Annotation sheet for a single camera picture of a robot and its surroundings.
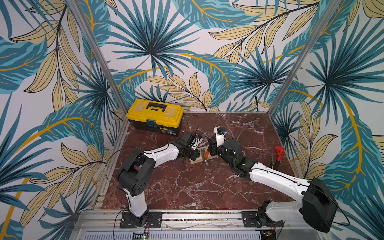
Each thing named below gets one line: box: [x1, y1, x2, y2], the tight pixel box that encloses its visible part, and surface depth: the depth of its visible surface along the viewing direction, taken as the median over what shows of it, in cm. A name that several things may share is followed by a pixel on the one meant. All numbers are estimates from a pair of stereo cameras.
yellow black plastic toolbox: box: [126, 98, 185, 136], surface depth 99 cm
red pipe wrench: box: [274, 145, 285, 170], surface depth 99 cm
